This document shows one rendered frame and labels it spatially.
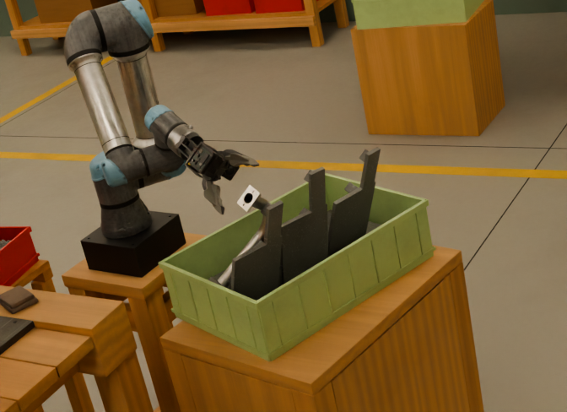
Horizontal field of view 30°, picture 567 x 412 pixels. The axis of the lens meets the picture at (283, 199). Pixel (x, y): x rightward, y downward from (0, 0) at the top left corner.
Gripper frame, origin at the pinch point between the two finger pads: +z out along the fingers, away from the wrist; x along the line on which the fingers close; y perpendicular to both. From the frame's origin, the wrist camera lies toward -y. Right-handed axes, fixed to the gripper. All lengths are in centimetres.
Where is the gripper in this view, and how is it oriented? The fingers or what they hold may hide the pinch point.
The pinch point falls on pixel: (242, 191)
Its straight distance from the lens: 256.8
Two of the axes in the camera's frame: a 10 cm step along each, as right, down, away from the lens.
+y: -5.0, -2.5, -8.3
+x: 5.9, -8.0, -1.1
